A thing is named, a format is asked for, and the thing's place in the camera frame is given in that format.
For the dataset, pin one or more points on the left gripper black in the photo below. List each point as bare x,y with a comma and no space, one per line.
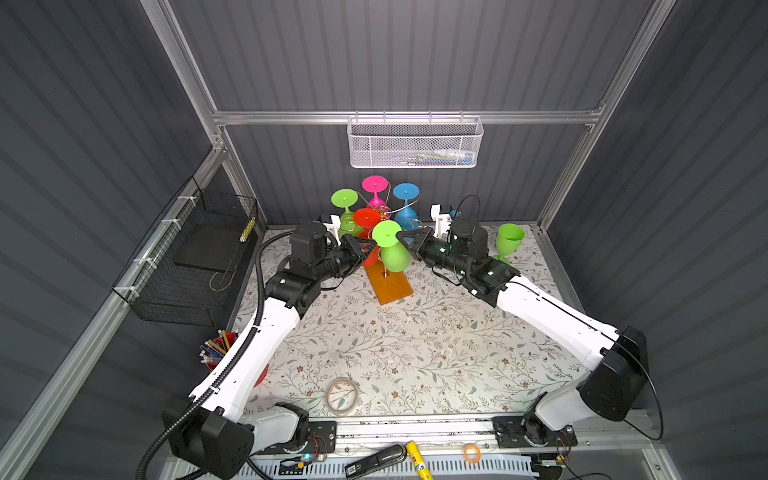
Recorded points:
354,253

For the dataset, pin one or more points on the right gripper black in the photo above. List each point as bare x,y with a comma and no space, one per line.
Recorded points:
414,243

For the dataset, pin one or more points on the green wine glass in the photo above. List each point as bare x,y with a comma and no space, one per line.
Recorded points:
394,255
509,238
345,199

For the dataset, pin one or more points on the gold wire wine glass rack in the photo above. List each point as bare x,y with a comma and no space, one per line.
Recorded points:
388,286

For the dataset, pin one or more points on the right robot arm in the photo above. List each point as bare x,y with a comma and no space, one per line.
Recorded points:
616,362

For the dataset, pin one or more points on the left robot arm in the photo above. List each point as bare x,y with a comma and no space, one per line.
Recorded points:
208,429

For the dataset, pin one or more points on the blue wine glass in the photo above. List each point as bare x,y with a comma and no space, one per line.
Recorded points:
406,216

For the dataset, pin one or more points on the red wine glass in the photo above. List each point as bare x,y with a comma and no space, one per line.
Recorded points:
367,219

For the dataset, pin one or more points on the pink wine glass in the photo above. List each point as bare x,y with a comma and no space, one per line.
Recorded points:
375,185

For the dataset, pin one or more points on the clear tape roll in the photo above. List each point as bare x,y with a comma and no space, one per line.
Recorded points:
342,396

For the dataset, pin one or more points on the red pencil cup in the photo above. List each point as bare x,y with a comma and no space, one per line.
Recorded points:
213,351

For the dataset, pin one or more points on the black stapler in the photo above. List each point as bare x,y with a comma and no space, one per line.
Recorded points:
375,462

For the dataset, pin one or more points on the white mesh wall basket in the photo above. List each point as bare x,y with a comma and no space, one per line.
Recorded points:
414,142

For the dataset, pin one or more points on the black wire wall basket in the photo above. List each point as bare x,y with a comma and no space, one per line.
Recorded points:
193,267

